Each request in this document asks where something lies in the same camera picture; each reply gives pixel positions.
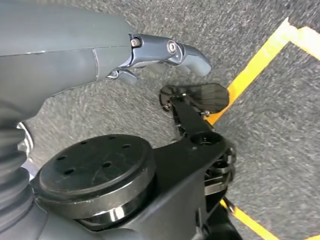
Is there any robot left arm ribbed sleeve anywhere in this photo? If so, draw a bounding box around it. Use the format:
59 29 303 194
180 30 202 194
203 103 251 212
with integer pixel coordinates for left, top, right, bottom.
0 120 35 233

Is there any yellow floor tape square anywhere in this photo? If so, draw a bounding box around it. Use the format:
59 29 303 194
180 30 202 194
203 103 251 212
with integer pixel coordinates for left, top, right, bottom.
203 16 320 240

